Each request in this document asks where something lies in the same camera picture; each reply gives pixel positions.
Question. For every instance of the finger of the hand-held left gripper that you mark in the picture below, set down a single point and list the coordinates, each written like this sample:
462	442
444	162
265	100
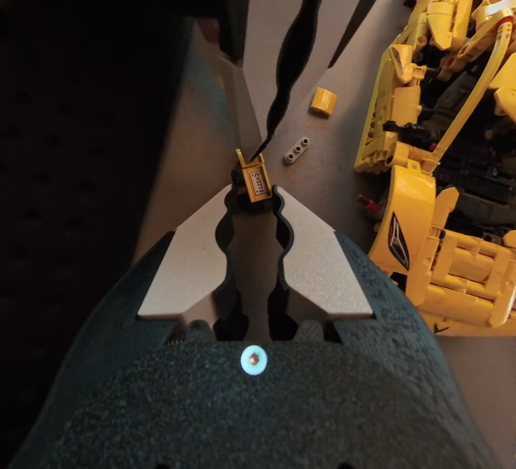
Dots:
346	1
278	13

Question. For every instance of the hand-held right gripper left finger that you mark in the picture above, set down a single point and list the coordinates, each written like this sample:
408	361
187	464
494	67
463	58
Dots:
189	267

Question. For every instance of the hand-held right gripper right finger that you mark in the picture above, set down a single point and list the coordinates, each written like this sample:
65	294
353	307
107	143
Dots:
322	271

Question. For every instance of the yellow licence plate brick assembly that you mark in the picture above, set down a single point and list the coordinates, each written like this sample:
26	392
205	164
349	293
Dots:
256	182

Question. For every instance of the yellow toy brick car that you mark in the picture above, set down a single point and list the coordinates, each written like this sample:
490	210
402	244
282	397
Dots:
411	202

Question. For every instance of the grey desk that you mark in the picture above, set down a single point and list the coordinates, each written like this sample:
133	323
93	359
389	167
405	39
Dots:
334	166

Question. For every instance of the yellow curved panel brick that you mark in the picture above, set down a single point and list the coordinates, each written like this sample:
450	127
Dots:
322	102

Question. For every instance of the light grey three-hole beam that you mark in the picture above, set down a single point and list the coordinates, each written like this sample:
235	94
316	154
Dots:
296	151

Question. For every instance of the black dotted mat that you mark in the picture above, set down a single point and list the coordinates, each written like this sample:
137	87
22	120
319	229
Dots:
80	194

